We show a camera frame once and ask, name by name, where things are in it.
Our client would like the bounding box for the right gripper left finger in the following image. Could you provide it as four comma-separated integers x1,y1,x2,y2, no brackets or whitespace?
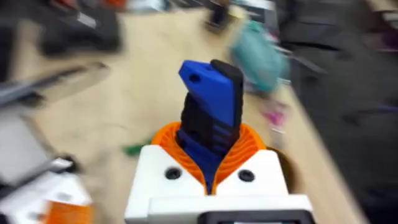
124,121,208,224

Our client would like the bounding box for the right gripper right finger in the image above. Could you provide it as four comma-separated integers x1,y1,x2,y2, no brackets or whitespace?
213,123,290,196

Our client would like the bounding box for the teal toy tub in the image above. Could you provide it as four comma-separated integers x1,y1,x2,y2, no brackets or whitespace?
229,20,292,93

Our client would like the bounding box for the black box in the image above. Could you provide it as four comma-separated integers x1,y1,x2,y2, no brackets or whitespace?
39,7,123,56

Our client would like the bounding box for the green vegetable toy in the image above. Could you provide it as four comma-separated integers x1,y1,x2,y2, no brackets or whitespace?
122,142,154,157

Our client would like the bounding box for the pink small toy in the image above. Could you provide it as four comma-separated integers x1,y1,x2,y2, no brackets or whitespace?
263,109,286,128

